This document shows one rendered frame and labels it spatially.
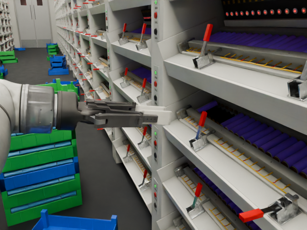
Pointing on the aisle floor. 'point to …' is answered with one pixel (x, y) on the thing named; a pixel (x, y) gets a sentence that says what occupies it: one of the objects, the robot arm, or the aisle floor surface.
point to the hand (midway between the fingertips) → (153, 114)
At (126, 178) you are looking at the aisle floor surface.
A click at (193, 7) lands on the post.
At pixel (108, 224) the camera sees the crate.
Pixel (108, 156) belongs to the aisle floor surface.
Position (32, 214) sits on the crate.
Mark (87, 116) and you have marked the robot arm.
